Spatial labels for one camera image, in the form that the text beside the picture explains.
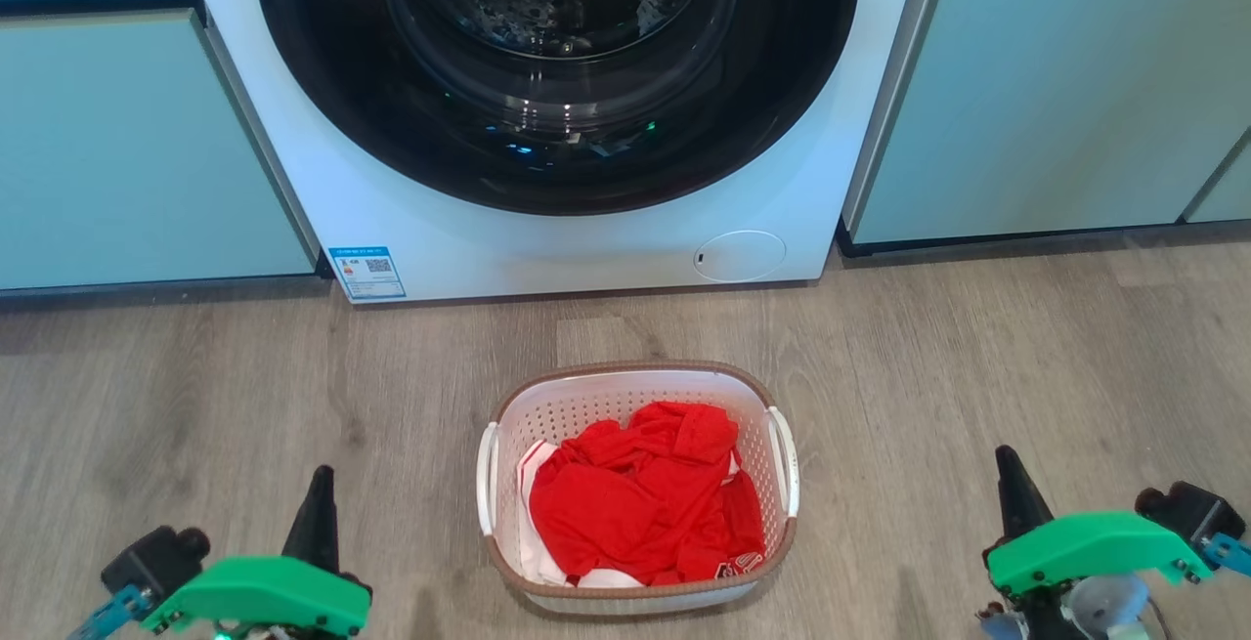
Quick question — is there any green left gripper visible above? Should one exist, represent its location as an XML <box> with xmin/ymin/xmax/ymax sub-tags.
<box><xmin>142</xmin><ymin>465</ymin><xmax>372</xmax><ymax>636</ymax></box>

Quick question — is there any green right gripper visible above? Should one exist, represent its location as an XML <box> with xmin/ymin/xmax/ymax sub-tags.
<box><xmin>985</xmin><ymin>446</ymin><xmax>1213</xmax><ymax>597</ymax></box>

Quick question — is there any white perforated laundry basket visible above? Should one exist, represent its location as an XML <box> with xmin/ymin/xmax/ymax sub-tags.
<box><xmin>476</xmin><ymin>361</ymin><xmax>800</xmax><ymax>616</ymax></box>

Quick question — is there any blue energy label sticker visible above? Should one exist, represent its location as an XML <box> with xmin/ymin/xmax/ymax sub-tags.
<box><xmin>328</xmin><ymin>246</ymin><xmax>408</xmax><ymax>303</ymax></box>

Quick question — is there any red mesh garment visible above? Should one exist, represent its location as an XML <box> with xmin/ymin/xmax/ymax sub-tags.
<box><xmin>529</xmin><ymin>402</ymin><xmax>766</xmax><ymax>587</ymax></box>

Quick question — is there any round white filter cover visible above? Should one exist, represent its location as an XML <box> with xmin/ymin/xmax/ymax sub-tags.
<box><xmin>693</xmin><ymin>231</ymin><xmax>787</xmax><ymax>283</ymax></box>

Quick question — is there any pale green cabinet door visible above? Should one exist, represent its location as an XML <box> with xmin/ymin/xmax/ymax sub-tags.
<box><xmin>0</xmin><ymin>10</ymin><xmax>320</xmax><ymax>291</ymax></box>
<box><xmin>1185</xmin><ymin>137</ymin><xmax>1251</xmax><ymax>224</ymax></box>
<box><xmin>842</xmin><ymin>0</ymin><xmax>1251</xmax><ymax>246</ymax></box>

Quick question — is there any white front-load washing machine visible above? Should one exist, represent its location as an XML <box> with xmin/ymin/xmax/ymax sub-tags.
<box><xmin>176</xmin><ymin>0</ymin><xmax>929</xmax><ymax>305</ymax></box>

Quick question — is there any black round washer door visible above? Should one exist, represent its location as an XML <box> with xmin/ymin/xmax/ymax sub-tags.
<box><xmin>253</xmin><ymin>0</ymin><xmax>861</xmax><ymax>217</ymax></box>

